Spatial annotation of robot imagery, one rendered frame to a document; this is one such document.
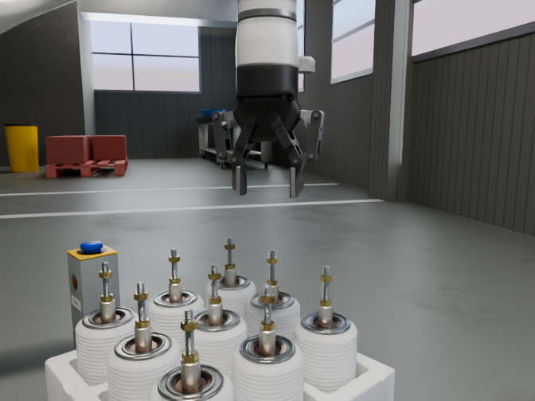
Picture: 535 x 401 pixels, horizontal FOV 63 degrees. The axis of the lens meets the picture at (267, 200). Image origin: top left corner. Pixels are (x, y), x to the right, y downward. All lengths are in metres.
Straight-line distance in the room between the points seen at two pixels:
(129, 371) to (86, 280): 0.29
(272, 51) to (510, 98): 2.30
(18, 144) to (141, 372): 5.89
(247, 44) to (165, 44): 8.24
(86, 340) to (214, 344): 0.19
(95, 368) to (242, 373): 0.24
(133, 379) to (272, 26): 0.46
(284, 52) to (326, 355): 0.41
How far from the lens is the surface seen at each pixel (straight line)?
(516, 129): 2.69
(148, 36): 8.77
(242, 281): 0.85
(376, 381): 0.70
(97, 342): 0.71
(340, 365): 0.67
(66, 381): 0.74
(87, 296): 0.87
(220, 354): 0.67
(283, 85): 0.51
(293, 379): 0.59
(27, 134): 6.40
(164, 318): 0.75
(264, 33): 0.51
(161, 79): 8.65
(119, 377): 0.62
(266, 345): 0.60
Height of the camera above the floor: 0.54
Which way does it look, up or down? 9 degrees down
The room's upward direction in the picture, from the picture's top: straight up
